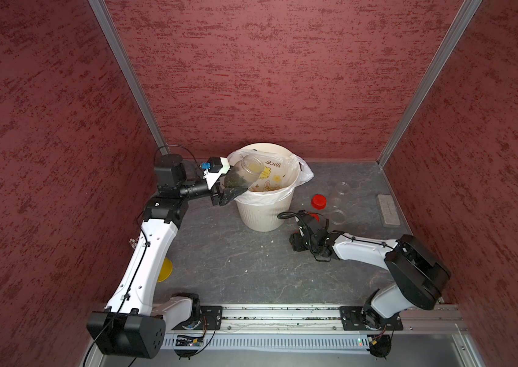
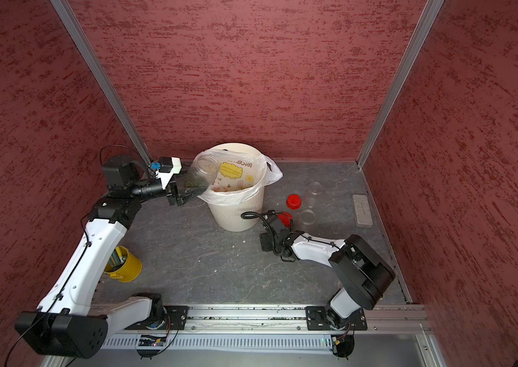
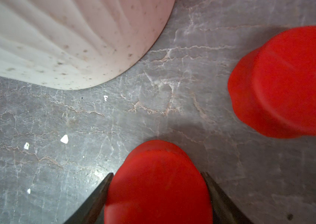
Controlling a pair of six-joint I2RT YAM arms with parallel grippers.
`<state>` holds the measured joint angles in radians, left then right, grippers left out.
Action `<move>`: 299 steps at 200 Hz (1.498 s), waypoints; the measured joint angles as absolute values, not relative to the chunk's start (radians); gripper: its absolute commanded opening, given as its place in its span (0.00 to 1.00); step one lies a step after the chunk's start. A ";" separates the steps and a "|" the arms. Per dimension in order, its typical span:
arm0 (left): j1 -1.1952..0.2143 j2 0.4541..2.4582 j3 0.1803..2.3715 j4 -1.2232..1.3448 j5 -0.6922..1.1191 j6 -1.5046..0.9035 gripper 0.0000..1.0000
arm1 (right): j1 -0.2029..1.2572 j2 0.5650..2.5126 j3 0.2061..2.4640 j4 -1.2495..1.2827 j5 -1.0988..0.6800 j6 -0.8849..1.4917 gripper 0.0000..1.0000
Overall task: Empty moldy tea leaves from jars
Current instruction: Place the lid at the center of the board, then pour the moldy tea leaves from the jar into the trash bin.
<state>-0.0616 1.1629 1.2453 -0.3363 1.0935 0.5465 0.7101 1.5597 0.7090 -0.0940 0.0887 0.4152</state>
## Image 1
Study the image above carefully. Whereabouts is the white printed bin liner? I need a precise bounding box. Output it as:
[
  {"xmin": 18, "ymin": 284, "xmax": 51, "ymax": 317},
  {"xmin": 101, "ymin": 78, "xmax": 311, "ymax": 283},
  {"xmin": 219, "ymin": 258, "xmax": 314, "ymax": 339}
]
[{"xmin": 228, "ymin": 143, "xmax": 314, "ymax": 206}]

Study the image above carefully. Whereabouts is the grey rectangular pad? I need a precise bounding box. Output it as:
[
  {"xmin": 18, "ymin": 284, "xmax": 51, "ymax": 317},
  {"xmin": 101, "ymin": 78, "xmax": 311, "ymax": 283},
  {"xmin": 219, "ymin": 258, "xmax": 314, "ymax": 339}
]
[{"xmin": 376, "ymin": 194, "xmax": 401, "ymax": 228}]

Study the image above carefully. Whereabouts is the yellow pencil cup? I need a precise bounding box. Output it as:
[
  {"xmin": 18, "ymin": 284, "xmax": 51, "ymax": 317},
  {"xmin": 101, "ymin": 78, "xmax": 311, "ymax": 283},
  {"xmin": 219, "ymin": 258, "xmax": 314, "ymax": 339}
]
[{"xmin": 157, "ymin": 258, "xmax": 173, "ymax": 283}]

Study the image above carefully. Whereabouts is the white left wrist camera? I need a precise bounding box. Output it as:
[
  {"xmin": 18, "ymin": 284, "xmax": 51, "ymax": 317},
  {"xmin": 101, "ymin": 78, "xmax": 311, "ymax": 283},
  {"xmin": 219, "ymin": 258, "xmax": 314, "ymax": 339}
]
[{"xmin": 201, "ymin": 157, "xmax": 230, "ymax": 189}]

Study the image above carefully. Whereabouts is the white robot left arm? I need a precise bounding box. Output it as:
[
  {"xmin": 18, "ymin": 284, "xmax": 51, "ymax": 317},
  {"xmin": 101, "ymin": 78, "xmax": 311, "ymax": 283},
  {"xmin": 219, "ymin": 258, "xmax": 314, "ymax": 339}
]
[{"xmin": 87, "ymin": 154, "xmax": 264, "ymax": 359}]

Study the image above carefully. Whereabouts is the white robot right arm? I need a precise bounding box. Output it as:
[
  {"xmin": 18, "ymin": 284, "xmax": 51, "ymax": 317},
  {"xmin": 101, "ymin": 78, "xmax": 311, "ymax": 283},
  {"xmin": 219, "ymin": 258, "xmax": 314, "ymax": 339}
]
[{"xmin": 290, "ymin": 225, "xmax": 451, "ymax": 330}]

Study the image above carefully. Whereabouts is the black corrugated cable conduit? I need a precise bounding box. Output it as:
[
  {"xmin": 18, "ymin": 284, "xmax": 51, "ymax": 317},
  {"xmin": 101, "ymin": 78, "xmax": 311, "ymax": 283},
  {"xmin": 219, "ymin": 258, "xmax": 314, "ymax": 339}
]
[{"xmin": 276, "ymin": 209, "xmax": 333, "ymax": 262}]

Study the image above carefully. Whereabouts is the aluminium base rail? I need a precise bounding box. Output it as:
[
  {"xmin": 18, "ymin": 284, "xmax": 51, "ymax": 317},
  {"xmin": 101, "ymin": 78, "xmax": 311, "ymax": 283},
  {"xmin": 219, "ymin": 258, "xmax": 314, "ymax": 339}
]
[{"xmin": 157, "ymin": 302, "xmax": 468, "ymax": 333}]

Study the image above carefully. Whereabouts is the cream plastic trash bin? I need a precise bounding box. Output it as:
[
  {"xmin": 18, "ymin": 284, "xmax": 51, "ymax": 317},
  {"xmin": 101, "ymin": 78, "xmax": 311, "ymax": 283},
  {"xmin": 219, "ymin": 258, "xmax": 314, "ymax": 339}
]
[{"xmin": 226, "ymin": 143, "xmax": 303, "ymax": 232}]

